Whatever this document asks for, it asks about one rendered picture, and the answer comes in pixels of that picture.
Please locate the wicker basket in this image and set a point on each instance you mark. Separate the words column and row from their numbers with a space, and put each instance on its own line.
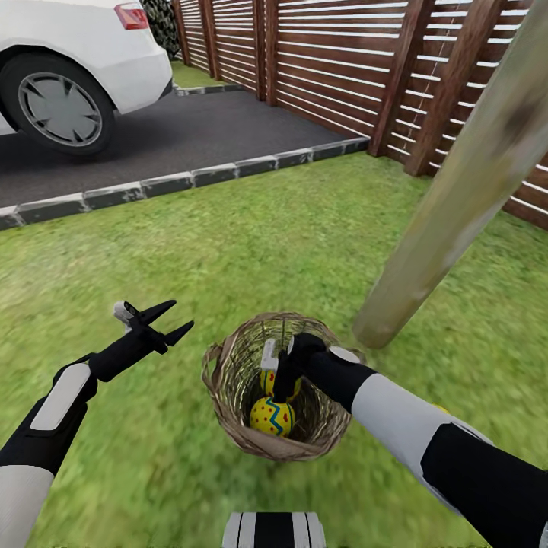
column 321, row 424

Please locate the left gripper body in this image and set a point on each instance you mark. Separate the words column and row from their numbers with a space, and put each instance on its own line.
column 136, row 345

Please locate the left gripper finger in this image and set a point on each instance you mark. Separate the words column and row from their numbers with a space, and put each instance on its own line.
column 149, row 316
column 172, row 338

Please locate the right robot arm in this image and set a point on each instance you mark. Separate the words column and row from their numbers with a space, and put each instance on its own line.
column 503, row 497

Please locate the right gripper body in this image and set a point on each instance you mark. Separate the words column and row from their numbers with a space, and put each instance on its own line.
column 284, row 382

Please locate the easter egg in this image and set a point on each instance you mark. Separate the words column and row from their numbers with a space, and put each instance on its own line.
column 272, row 417
column 266, row 384

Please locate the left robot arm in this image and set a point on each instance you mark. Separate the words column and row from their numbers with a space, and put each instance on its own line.
column 33, row 455

